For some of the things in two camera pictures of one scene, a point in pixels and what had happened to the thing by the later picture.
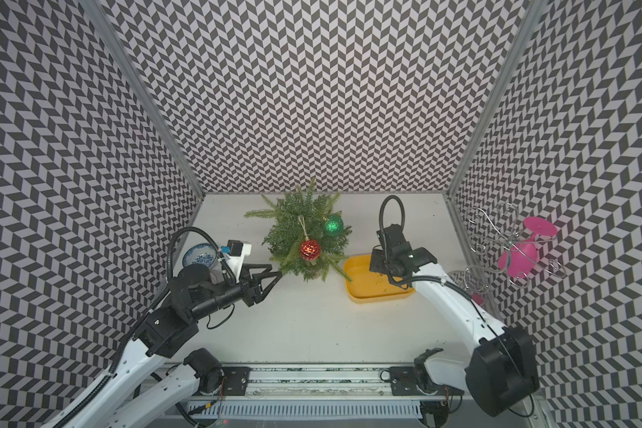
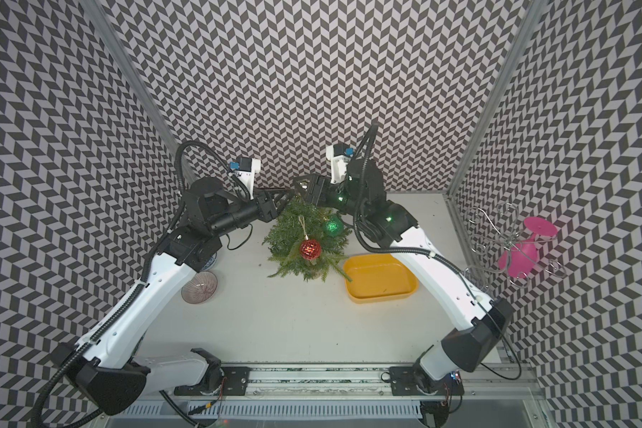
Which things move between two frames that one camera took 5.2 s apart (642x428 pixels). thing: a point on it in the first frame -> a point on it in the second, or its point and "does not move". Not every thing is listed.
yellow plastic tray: [370, 287] does not move
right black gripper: [376, 259] -> [316, 182]
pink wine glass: [518, 260] does not move
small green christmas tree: [308, 232] does not move
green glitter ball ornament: [333, 225] does not move
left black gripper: [251, 288] -> [267, 208]
